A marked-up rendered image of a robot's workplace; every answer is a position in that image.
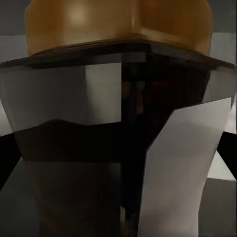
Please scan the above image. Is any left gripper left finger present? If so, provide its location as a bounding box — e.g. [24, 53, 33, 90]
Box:
[0, 134, 21, 191]

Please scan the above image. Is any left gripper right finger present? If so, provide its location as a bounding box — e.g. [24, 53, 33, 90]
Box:
[217, 131, 237, 180]

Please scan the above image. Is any bottle of coffee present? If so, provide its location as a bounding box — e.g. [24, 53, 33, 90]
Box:
[0, 0, 237, 237]

